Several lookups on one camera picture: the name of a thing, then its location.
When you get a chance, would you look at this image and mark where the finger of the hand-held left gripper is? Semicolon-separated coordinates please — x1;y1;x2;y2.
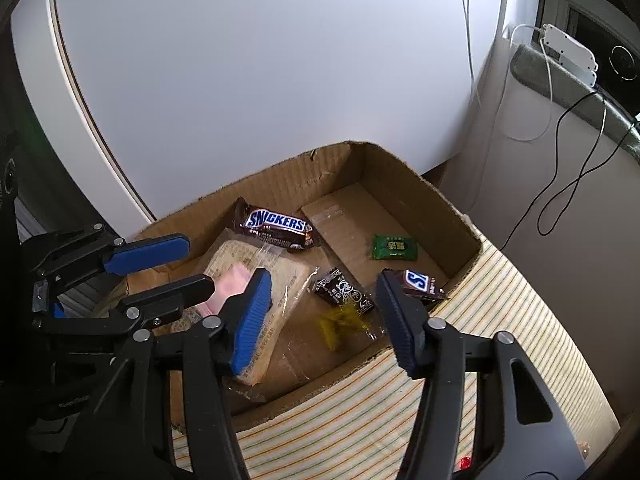
22;225;192;282
107;274;217;335

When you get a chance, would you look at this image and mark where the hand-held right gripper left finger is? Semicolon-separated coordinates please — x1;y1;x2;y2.
100;266;274;480

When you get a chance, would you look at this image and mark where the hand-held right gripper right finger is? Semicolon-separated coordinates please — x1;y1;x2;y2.
376;268;588;480

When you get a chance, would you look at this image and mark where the pink snack packet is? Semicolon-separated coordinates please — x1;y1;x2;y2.
197;265;253;318

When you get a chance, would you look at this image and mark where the small brown chocolate bar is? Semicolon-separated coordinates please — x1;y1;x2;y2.
382;268;448;302

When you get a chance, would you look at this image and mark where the clear cracker packet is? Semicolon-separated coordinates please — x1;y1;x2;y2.
170;227;313;403

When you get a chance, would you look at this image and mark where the yellow candy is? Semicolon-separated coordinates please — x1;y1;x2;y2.
320;307;368;351

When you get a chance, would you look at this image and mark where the dark patterned snack packet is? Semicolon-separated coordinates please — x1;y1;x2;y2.
312;266;377;316

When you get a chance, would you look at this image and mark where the green candy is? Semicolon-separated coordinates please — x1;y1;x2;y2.
371;234;418;262

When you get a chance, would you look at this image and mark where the large brown chocolate bar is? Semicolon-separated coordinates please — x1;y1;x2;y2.
234;197;321;252

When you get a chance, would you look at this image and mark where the cardboard box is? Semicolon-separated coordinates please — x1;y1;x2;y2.
92;141;483;436

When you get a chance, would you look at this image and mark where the striped table cloth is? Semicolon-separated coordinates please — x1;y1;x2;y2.
170;215;626;480

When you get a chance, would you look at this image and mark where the white cabinet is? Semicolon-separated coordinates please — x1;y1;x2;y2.
10;0;543;226

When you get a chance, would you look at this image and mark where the white power box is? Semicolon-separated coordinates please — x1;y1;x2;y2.
540;22;600;86

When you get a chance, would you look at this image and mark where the black cable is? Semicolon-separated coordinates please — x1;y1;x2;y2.
500;87;640;251

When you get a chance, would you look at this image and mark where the white power cable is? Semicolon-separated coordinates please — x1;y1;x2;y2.
500;24;608;142

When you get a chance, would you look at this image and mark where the thin white hanging cable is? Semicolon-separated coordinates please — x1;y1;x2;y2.
457;0;483;108

